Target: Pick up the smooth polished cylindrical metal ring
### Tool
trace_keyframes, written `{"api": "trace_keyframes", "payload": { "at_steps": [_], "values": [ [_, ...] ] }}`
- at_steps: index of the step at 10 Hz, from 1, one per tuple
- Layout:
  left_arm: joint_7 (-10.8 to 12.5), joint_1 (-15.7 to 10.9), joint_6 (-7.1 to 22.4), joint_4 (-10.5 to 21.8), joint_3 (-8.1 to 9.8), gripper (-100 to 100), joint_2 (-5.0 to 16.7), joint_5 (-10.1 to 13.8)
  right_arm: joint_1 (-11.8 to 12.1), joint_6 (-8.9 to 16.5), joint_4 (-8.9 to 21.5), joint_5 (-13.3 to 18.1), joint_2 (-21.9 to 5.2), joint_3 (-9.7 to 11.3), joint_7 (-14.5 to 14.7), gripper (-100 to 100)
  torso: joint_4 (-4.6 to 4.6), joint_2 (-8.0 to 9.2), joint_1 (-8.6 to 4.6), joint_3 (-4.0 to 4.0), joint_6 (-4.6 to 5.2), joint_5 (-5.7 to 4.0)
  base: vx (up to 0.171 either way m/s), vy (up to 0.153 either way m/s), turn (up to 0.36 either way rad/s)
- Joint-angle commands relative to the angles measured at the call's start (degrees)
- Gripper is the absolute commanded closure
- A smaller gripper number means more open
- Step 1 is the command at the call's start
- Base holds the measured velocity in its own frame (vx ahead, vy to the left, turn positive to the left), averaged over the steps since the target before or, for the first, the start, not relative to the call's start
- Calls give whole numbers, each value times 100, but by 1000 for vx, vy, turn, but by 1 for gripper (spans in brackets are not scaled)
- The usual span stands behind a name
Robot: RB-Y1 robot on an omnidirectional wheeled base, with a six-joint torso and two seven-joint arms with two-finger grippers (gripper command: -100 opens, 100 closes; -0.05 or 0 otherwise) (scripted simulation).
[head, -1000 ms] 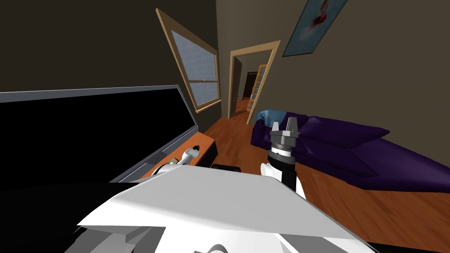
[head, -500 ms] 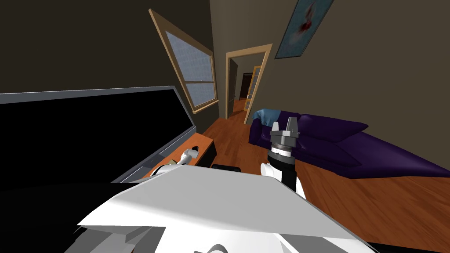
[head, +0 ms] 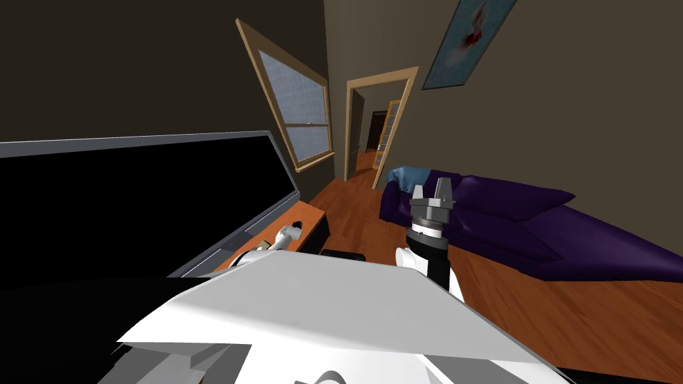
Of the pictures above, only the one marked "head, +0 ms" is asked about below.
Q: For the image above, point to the blue picture with red blot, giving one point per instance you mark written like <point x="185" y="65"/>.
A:
<point x="467" y="42"/>

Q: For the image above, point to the black flat screen television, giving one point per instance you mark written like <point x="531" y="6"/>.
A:
<point x="133" y="202"/>

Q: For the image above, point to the purple sofa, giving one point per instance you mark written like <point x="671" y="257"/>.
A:
<point x="533" y="234"/>

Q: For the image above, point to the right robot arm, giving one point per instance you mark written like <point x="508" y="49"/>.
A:
<point x="433" y="255"/>

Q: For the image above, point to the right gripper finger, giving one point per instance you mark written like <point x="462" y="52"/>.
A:
<point x="419" y="192"/>
<point x="444" y="190"/>

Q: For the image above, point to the blue cushion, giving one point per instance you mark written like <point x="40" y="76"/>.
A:
<point x="412" y="178"/>

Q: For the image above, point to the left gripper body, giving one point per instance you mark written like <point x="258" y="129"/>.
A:
<point x="286" y="236"/>

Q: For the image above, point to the orange wooden television stand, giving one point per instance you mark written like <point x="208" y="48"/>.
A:
<point x="312" y="217"/>

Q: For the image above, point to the wooden framed window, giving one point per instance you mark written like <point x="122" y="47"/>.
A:
<point x="299" y="106"/>

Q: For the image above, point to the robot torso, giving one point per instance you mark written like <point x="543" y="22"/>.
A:
<point x="331" y="314"/>

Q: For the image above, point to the yellow glazed door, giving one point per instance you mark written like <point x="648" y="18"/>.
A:
<point x="388" y="133"/>

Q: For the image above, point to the dark brown door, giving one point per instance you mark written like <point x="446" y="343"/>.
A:
<point x="377" y="130"/>

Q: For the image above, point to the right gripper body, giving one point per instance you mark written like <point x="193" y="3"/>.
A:
<point x="431" y="205"/>

